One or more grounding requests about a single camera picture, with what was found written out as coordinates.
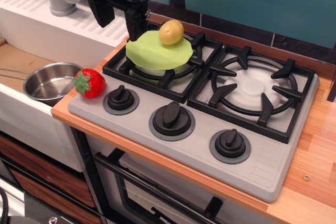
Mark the black left stove knob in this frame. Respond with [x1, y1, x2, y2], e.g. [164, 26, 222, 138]
[103, 85, 140, 115]

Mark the white burner cap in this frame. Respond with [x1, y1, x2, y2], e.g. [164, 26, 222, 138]
[217, 61, 291, 111]
[135, 64, 191, 77]

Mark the black left burner grate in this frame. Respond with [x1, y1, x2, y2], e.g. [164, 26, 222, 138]
[102, 23, 223, 103]

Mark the black stove knob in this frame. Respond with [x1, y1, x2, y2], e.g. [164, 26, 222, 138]
[149, 101, 196, 142]
[209, 129, 251, 165]
[103, 85, 140, 115]

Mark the lower wooden drawer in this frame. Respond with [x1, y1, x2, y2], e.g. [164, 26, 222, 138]
[9, 168, 102, 224]

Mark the red toy strawberry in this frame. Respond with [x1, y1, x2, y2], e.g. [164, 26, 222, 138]
[74, 68, 106, 99]

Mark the upper wooden drawer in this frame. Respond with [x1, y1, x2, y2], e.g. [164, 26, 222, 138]
[1, 133, 91, 201]

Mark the toy oven door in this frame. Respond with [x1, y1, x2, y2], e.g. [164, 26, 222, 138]
[87, 136, 272, 223]

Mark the black burner grate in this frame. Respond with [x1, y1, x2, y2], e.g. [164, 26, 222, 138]
[187, 45, 319, 144]
[102, 23, 223, 103]

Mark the light green plastic plate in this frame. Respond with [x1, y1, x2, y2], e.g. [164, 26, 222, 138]
[125, 30, 193, 70]

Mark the white left burner cap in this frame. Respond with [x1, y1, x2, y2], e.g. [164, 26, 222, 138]
[135, 64, 191, 77]

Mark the white toy sink unit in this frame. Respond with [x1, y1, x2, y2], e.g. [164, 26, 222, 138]
[1, 0, 128, 172]

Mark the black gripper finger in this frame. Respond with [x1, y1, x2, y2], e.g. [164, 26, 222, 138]
[124, 8, 148, 41]
[88, 0, 115, 28]

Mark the black right stove knob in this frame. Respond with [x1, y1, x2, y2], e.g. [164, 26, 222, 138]
[209, 129, 251, 165]

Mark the small stainless steel pan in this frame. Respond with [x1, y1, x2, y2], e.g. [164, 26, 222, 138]
[1, 62, 82, 107]

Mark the wooden drawer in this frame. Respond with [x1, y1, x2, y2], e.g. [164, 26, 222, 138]
[9, 168, 102, 224]
[1, 133, 91, 201]

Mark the black oven door handle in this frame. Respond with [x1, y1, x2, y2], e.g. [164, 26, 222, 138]
[94, 153, 223, 223]

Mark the white right burner cap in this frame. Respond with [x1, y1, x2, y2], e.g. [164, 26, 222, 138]
[217, 61, 291, 111]

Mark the yellow toy potato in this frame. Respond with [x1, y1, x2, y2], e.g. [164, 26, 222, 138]
[159, 19, 184, 46]

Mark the black right burner grate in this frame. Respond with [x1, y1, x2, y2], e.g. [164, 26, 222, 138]
[187, 45, 319, 144]

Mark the grey toy stovetop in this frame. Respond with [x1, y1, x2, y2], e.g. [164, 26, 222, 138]
[67, 21, 320, 203]

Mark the black braided cable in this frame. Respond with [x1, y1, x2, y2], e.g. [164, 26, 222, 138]
[0, 187, 10, 222]

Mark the black middle stove knob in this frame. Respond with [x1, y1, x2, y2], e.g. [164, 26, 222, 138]
[149, 101, 196, 142]

